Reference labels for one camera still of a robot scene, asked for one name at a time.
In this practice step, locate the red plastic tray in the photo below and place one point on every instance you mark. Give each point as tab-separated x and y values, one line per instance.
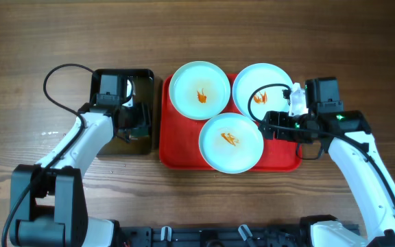
178	143

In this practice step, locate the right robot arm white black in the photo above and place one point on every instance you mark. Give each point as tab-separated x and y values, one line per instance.
316	113

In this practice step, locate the white plate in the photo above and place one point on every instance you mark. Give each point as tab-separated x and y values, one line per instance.
255	76
199	90
231	143

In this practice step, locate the black water tray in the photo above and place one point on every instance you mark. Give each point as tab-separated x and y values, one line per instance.
108	92

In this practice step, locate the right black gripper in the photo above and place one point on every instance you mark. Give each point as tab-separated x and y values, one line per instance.
269	133

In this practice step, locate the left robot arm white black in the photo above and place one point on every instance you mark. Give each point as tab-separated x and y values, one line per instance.
47	201

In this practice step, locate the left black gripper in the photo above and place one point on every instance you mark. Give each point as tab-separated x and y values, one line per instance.
140	116

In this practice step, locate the green yellow sponge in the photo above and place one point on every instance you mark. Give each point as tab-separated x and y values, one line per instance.
138	133

